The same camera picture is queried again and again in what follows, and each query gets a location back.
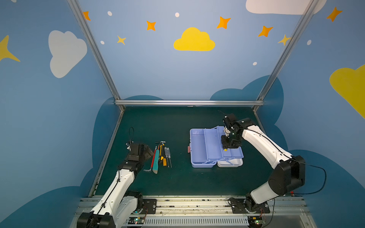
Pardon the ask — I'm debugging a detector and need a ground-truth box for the orange handled screwdriver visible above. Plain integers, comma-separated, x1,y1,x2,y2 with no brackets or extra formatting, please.
161,144,167,166

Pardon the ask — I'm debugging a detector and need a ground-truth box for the clear handled screwdriver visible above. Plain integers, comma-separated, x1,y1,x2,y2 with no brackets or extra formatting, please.
166,147,172,168
164,147,169,159

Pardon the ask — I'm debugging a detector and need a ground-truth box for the white blue tool box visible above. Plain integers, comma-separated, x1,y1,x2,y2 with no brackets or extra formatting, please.
189,126,244,168

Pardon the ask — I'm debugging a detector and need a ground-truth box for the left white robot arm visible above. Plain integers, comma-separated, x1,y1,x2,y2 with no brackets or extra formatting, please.
77,142,154,228

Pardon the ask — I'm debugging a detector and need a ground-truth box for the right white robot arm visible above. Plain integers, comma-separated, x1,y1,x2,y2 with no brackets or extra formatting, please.
221,114,306,211

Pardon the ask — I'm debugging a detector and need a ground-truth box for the teal utility knife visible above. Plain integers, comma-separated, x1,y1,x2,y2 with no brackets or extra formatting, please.
152,149,160,174

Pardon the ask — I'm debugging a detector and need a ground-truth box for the left controller board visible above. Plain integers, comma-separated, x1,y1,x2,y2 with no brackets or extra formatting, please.
127,217,145,225

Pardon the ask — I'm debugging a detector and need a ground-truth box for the controller board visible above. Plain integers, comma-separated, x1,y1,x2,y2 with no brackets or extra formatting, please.
127,217,145,225
248,217,263,228

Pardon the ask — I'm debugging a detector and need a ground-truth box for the right controller board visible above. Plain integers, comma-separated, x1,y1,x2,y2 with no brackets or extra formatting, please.
248,217,263,228

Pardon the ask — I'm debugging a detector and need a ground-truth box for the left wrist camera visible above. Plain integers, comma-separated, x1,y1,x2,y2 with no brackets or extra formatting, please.
126,142,133,151

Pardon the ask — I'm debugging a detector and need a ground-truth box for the red handled hex key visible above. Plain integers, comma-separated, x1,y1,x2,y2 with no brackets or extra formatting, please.
143,146,157,173

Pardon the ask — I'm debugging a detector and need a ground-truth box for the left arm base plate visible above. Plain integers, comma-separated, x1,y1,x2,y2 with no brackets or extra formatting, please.
137,199,157,215

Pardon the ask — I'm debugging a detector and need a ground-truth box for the back horizontal frame bar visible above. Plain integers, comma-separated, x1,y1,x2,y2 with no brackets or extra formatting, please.
115,100,264,106

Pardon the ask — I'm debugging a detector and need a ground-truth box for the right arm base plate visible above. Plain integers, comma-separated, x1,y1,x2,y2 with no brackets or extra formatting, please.
228,198,270,214

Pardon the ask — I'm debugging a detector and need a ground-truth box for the aluminium front rail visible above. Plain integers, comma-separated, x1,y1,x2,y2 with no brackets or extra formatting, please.
69,196,317,228

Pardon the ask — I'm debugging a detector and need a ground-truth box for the left frame post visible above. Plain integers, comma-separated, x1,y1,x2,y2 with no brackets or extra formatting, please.
67,0,120,101

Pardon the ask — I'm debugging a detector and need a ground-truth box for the frame post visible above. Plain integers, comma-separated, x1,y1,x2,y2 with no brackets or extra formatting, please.
67,0,120,101
252,0,319,113

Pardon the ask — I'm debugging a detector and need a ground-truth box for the right frame post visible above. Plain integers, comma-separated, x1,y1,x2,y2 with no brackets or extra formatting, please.
252,0,319,113

